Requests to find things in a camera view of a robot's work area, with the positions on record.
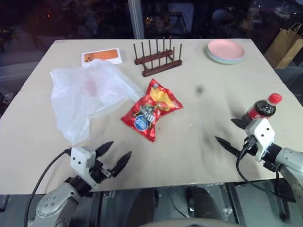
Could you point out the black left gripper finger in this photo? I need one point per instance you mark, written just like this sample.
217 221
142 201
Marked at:
105 147
122 163

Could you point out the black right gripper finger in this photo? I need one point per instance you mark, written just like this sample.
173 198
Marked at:
227 145
240 123

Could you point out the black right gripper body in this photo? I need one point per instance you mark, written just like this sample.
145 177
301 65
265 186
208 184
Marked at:
251 145

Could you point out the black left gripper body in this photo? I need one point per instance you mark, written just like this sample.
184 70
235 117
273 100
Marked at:
99 171

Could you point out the cola bottle with red cap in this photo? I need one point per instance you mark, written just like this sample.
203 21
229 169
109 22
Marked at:
262 108

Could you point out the translucent white plastic bag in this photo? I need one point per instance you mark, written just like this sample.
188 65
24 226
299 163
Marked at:
78 99

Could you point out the red chips bag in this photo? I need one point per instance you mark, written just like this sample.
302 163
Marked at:
151 111

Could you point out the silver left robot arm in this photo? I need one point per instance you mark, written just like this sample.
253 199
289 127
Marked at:
54 205

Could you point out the light blue plastic plate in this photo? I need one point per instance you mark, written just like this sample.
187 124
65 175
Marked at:
225 62

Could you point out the dark rounded shape under table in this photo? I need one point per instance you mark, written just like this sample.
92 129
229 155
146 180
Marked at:
198 201

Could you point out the light green plastic plate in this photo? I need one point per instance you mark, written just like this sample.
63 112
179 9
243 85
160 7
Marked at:
209 55

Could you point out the brown paper carrier bag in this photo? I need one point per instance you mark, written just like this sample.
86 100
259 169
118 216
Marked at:
284 47

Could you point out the white and orange box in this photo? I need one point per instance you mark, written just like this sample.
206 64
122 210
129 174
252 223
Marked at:
104 55

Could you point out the dark wooden peg rack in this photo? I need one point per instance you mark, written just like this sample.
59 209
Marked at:
161 62

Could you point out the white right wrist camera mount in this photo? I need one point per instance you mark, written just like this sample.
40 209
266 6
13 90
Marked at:
261 132

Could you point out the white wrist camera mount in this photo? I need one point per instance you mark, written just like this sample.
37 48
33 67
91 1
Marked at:
79 157
261 132

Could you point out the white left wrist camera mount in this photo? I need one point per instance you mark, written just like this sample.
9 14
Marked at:
79 157

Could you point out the grey window frame post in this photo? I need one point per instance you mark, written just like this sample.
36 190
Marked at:
136 19

